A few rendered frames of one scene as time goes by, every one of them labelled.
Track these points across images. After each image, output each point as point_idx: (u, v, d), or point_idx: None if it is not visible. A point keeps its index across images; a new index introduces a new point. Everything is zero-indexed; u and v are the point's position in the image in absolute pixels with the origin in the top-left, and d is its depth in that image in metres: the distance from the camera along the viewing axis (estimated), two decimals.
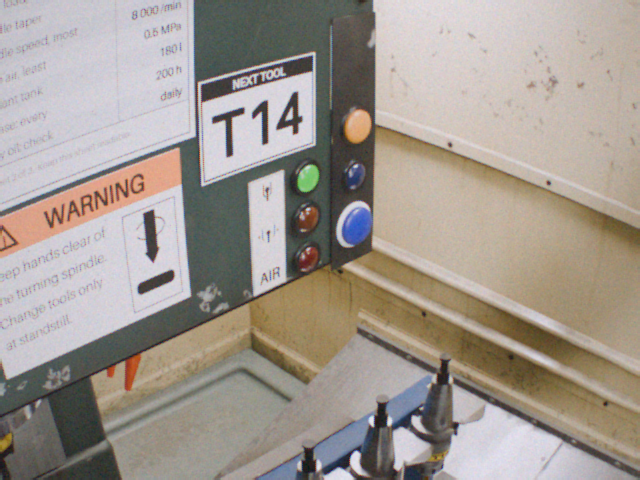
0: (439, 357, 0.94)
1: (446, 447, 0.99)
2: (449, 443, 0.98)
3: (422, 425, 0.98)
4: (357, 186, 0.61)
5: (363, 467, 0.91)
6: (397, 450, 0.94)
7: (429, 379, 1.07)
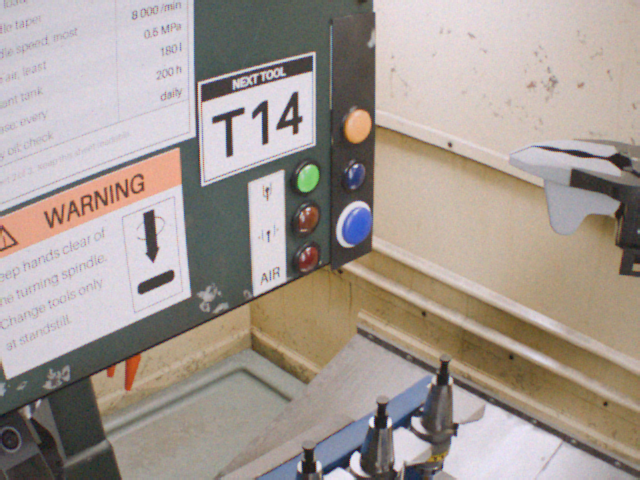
0: (439, 358, 0.94)
1: (446, 448, 0.99)
2: (449, 444, 0.98)
3: (422, 426, 0.98)
4: (357, 186, 0.61)
5: (363, 468, 0.91)
6: (397, 451, 0.94)
7: (429, 379, 1.07)
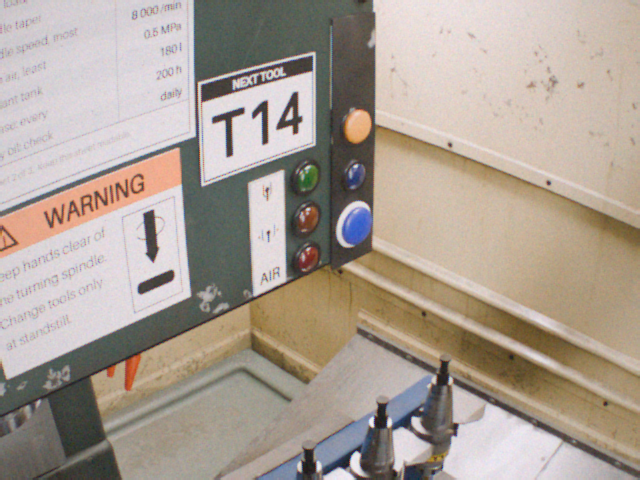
0: (439, 358, 0.94)
1: (446, 448, 0.99)
2: (449, 444, 0.98)
3: (422, 426, 0.98)
4: (357, 186, 0.61)
5: (363, 468, 0.91)
6: (397, 451, 0.94)
7: (429, 379, 1.07)
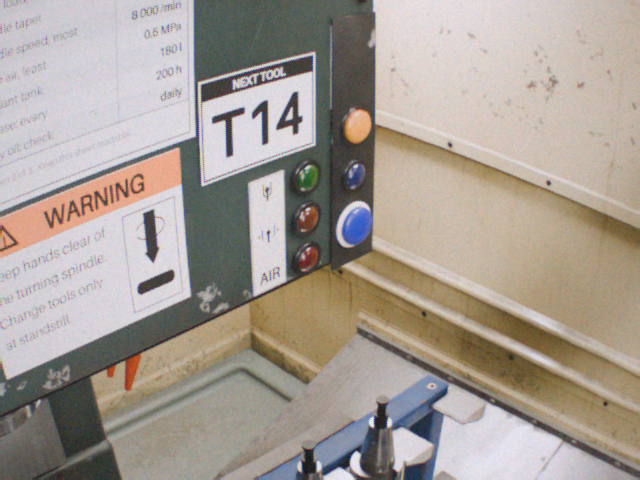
0: None
1: None
2: None
3: None
4: (357, 186, 0.61)
5: (363, 468, 0.91)
6: (397, 451, 0.94)
7: (429, 379, 1.07)
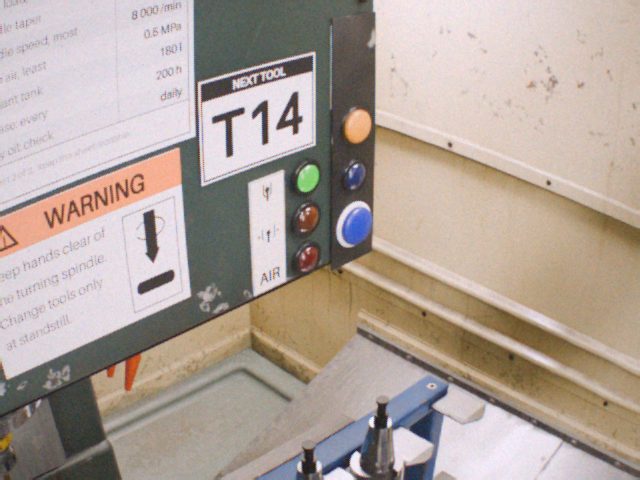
0: None
1: None
2: None
3: None
4: (357, 186, 0.61)
5: (363, 468, 0.91)
6: (397, 451, 0.94)
7: (429, 379, 1.07)
